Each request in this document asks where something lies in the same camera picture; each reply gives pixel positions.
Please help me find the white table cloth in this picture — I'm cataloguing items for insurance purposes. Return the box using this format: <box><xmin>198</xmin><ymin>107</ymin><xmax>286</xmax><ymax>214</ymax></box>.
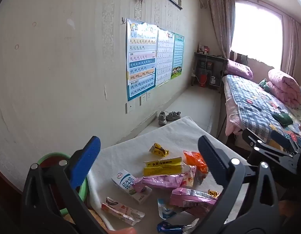
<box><xmin>88</xmin><ymin>116</ymin><xmax>253</xmax><ymax>234</ymax></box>

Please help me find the blue foil wrapper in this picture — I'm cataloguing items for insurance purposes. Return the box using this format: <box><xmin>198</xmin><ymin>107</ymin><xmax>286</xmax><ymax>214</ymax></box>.
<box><xmin>157</xmin><ymin>221</ymin><xmax>184</xmax><ymax>234</ymax></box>

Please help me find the long pink wrapper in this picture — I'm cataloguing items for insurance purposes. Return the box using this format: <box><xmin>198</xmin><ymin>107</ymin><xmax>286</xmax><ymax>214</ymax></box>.
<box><xmin>133</xmin><ymin>173</ymin><xmax>192</xmax><ymax>192</ymax></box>

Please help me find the pink bed sheet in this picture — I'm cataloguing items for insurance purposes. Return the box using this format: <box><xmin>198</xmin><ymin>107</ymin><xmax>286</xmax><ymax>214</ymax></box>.
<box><xmin>222</xmin><ymin>75</ymin><xmax>244</xmax><ymax>137</ymax></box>

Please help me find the bright window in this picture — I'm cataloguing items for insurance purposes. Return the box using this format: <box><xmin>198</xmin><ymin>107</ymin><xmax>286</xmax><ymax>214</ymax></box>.
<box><xmin>232</xmin><ymin>1</ymin><xmax>283</xmax><ymax>69</ymax></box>

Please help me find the dark metal shelf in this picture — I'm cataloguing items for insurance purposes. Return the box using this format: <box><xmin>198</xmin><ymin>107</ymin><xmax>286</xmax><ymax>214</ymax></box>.
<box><xmin>193</xmin><ymin>52</ymin><xmax>229</xmax><ymax>92</ymax></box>

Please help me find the dark green cloth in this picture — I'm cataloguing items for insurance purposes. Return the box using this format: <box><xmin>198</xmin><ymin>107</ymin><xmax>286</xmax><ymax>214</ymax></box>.
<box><xmin>273</xmin><ymin>112</ymin><xmax>294</xmax><ymax>127</ymax></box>

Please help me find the teal cloth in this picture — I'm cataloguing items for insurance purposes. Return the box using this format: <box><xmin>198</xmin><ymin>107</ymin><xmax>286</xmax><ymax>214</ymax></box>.
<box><xmin>259</xmin><ymin>78</ymin><xmax>271</xmax><ymax>91</ymax></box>

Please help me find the white blue milk carton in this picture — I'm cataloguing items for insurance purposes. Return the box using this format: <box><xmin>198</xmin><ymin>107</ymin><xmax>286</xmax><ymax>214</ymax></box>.
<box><xmin>111</xmin><ymin>169</ymin><xmax>153</xmax><ymax>205</ymax></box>

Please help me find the yellow torn package box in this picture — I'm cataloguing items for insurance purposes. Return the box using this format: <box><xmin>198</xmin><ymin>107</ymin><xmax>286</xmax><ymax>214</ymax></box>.
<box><xmin>143</xmin><ymin>157</ymin><xmax>184</xmax><ymax>176</ymax></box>

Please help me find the orange snack wrapper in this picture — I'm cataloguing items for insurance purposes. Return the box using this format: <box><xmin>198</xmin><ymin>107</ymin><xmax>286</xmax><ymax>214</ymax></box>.
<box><xmin>183</xmin><ymin>151</ymin><xmax>209</xmax><ymax>173</ymax></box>

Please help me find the folded pink quilt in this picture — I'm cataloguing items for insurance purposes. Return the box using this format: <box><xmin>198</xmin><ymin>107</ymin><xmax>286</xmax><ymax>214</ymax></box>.
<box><xmin>266</xmin><ymin>68</ymin><xmax>301</xmax><ymax>108</ymax></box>

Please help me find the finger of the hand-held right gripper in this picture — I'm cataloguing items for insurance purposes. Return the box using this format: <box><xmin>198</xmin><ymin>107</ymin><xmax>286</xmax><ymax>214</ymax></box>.
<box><xmin>247</xmin><ymin>145</ymin><xmax>299</xmax><ymax>167</ymax></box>
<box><xmin>242</xmin><ymin>127</ymin><xmax>275</xmax><ymax>150</ymax></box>

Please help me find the pink printed wrapper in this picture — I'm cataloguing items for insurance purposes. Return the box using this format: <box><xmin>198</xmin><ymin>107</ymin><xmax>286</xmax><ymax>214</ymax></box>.
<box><xmin>170</xmin><ymin>187</ymin><xmax>218</xmax><ymax>215</ymax></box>

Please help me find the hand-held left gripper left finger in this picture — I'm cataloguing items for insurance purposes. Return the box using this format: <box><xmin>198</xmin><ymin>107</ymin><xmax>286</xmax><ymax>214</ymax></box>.
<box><xmin>21</xmin><ymin>136</ymin><xmax>109</xmax><ymax>234</ymax></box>

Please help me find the black wall rail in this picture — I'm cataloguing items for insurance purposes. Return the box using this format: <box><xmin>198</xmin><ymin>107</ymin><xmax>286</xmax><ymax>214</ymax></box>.
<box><xmin>161</xmin><ymin>0</ymin><xmax>183</xmax><ymax>10</ymax></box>

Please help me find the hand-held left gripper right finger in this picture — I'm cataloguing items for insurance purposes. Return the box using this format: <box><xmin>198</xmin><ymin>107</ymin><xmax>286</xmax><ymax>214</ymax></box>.
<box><xmin>197</xmin><ymin>135</ymin><xmax>285</xmax><ymax>234</ymax></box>

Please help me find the blue white pouch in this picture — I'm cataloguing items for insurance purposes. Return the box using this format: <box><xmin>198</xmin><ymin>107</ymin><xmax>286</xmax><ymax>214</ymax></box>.
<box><xmin>157</xmin><ymin>198</ymin><xmax>178</xmax><ymax>220</ymax></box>

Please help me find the pink patterned curtain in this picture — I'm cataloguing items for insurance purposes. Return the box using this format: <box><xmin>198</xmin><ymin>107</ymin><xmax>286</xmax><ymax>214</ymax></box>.
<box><xmin>207</xmin><ymin>0</ymin><xmax>236</xmax><ymax>59</ymax></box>
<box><xmin>280</xmin><ymin>15</ymin><xmax>301</xmax><ymax>76</ymax></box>

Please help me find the red bucket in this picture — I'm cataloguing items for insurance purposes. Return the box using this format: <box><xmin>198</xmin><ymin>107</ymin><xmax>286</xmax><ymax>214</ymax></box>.
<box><xmin>199</xmin><ymin>72</ymin><xmax>209</xmax><ymax>88</ymax></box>

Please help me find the purple pillow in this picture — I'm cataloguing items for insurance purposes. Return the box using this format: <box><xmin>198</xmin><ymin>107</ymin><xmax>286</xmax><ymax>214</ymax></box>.
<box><xmin>225</xmin><ymin>58</ymin><xmax>254</xmax><ymax>80</ymax></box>

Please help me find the white pink wall poster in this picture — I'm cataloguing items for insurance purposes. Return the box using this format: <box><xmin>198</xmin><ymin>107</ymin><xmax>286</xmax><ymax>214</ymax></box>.
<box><xmin>155</xmin><ymin>28</ymin><xmax>175</xmax><ymax>87</ymax></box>

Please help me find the blue letter wall poster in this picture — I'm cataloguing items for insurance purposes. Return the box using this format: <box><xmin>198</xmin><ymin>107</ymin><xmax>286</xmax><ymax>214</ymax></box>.
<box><xmin>126</xmin><ymin>18</ymin><xmax>158</xmax><ymax>102</ymax></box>

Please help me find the green red trash bin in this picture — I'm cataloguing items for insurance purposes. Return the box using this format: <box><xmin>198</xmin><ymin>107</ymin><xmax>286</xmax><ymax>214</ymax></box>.
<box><xmin>37</xmin><ymin>152</ymin><xmax>89</xmax><ymax>217</ymax></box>

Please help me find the green blue wall poster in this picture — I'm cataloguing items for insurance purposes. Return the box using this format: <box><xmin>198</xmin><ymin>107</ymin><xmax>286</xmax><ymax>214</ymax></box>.
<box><xmin>170</xmin><ymin>33</ymin><xmax>185</xmax><ymax>80</ymax></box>

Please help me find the white wall switch plate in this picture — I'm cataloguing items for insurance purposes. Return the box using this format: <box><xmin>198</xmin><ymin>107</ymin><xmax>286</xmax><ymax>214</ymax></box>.
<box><xmin>125</xmin><ymin>100</ymin><xmax>136</xmax><ymax>114</ymax></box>

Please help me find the small yellow black wrapper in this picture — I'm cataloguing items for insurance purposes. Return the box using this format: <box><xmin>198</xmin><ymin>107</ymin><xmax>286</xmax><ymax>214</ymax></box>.
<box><xmin>149</xmin><ymin>143</ymin><xmax>170</xmax><ymax>157</ymax></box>

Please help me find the brown wooden door frame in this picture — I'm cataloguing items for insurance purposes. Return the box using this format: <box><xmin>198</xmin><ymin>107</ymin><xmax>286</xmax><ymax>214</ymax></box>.
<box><xmin>0</xmin><ymin>164</ymin><xmax>24</xmax><ymax>225</ymax></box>

